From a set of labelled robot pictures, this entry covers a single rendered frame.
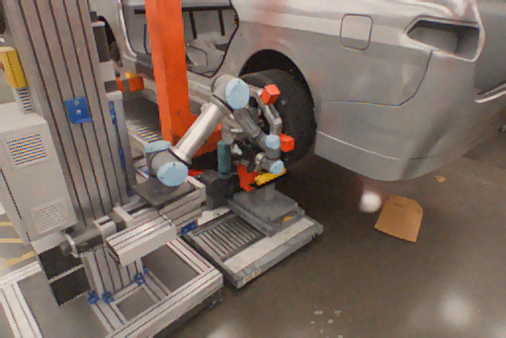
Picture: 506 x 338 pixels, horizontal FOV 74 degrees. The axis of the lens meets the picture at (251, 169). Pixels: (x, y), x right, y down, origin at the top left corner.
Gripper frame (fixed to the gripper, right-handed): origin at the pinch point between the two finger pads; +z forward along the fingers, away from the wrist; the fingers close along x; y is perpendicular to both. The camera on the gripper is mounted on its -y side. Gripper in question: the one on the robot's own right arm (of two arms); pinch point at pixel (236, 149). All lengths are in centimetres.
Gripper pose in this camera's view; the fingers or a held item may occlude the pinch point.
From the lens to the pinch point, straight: 195.8
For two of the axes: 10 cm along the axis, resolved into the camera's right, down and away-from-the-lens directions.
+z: -6.5, -3.7, 6.6
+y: 0.0, -8.7, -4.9
